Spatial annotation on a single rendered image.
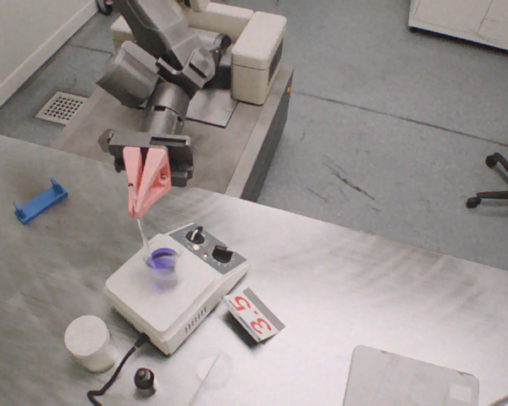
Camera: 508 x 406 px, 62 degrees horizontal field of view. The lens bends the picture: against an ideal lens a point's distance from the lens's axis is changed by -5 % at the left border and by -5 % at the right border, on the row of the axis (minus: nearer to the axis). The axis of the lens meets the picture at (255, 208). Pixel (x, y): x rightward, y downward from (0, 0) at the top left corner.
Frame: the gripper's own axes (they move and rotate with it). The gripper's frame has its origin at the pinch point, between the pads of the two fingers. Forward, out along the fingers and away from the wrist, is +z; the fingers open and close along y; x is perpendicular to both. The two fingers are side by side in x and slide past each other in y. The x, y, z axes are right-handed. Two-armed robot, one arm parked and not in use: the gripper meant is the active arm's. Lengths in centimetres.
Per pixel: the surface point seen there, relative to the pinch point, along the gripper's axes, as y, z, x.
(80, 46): -94, -181, 102
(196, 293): 6.2, 1.6, 16.9
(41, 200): -26.6, -17.5, 24.9
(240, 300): 12.5, -1.4, 23.9
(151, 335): 0.6, 7.2, 20.0
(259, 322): 15.7, 2.1, 23.7
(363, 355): 31.9, 5.7, 24.6
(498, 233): 114, -77, 101
